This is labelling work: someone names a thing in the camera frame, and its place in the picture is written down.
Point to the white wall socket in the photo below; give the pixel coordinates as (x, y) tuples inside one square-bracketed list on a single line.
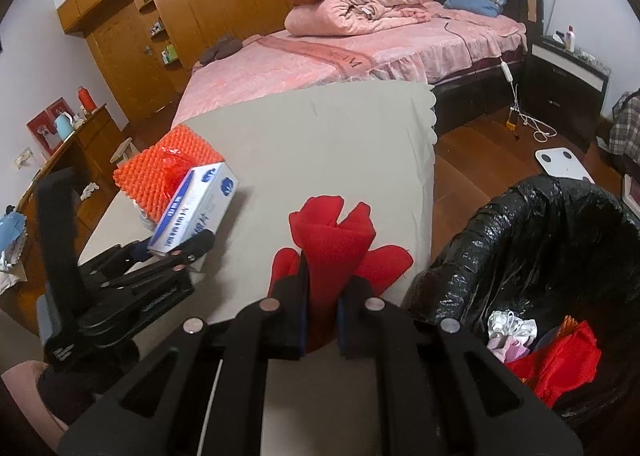
[(23, 158)]

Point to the beige cloth covered table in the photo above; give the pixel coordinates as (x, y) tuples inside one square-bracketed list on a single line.
[(325, 146)]

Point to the white scale with red top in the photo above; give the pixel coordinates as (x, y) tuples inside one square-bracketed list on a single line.
[(632, 191)]

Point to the brown neck pillow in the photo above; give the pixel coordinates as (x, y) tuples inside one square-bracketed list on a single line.
[(222, 49)]

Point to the yellow power adapter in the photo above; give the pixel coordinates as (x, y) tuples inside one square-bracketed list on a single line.
[(512, 129)]

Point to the red sock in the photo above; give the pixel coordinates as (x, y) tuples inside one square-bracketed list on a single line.
[(330, 246), (560, 361)]

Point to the white tissue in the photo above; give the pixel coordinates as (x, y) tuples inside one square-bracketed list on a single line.
[(505, 323)]

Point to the pink cloth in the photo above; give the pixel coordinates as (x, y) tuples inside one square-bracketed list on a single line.
[(512, 350)]

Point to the white and blue box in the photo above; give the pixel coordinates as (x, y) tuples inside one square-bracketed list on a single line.
[(200, 201)]

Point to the white rag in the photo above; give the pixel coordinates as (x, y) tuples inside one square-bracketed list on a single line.
[(88, 191)]

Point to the white bathroom scale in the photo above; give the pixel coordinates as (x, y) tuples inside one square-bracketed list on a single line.
[(562, 164)]

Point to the bed with pink bedding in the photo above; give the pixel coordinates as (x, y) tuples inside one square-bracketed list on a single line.
[(300, 66)]

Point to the red thermos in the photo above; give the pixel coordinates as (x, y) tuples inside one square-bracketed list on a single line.
[(86, 100)]

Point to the white bottle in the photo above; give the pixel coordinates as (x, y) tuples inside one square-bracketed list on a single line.
[(570, 39)]

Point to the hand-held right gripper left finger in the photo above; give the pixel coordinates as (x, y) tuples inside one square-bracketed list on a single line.
[(290, 331)]

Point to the black bag lined bin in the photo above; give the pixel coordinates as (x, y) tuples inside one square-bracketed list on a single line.
[(525, 246)]

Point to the person's left hand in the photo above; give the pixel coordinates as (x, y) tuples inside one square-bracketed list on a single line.
[(70, 396)]

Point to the plaid cloth covered chair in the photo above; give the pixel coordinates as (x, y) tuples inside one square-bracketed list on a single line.
[(625, 129)]

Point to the red photo frames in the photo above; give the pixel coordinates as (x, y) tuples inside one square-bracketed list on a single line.
[(42, 129)]

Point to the folded pink quilt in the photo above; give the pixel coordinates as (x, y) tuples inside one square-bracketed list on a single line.
[(360, 11)]

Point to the white wooden stool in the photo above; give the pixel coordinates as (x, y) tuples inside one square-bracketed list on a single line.
[(124, 150)]

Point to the light blue kettle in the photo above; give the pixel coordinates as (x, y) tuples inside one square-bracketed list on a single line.
[(64, 129)]

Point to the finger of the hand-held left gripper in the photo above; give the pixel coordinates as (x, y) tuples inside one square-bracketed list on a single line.
[(117, 256), (185, 253)]

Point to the red plastic wrapper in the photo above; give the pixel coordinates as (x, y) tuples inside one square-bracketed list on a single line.
[(172, 166)]

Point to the dark nightstand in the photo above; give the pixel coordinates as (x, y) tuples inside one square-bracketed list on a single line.
[(560, 91)]

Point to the blue cloth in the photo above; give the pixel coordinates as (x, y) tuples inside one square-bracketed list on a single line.
[(11, 228)]

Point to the wooden sideboard cabinet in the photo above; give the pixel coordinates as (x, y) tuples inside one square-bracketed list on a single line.
[(85, 141)]

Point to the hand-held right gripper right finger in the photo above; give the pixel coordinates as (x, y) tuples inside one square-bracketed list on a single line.
[(357, 331)]

